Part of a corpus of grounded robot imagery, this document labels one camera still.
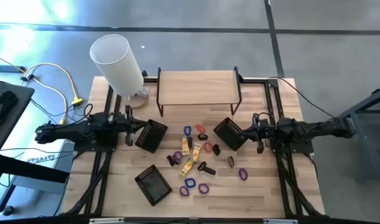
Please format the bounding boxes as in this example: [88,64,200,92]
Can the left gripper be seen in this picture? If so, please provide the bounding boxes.
[114,105,149,147]

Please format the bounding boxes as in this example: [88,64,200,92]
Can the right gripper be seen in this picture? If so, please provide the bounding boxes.
[238,112,274,154]

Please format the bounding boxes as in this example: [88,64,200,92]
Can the yellow crayon box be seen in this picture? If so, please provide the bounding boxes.
[180,136,190,156]
[178,158,196,178]

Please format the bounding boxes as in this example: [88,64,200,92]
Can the beige package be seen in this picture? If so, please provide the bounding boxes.
[192,142,202,162]

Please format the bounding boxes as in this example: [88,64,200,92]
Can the black slotted plastic basket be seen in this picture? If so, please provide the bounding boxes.
[134,119,169,154]
[213,117,249,152]
[134,164,173,207]

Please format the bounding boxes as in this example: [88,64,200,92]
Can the black desk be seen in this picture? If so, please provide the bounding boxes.
[0,80,71,194]

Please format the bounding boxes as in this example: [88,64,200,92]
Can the table lamp with white shade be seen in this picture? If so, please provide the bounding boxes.
[89,34,151,110]

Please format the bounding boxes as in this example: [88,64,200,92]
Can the wooden shelf riser black legs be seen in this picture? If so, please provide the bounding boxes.
[156,66,243,118]

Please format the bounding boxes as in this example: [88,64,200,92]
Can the white box with print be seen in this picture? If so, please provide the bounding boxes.
[20,132,75,166]

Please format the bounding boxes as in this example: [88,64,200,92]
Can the blue-grey metal table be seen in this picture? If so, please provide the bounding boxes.
[333,85,380,183]

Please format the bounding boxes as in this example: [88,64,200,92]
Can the black glove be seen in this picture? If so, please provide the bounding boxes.
[0,90,19,133]

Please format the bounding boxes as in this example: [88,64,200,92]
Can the black caster wheel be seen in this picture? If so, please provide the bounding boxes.
[0,205,16,217]

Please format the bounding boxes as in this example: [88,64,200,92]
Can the clear lamp cord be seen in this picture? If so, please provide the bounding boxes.
[136,86,151,101]

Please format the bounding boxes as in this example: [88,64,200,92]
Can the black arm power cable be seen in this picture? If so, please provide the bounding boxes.
[269,76,336,119]

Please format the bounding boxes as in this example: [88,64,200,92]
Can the yellow extension cable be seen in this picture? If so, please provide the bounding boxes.
[0,52,84,126]

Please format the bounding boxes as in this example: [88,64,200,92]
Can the silver aluminium rail bracket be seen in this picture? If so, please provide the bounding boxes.
[263,218,299,224]
[89,217,125,224]

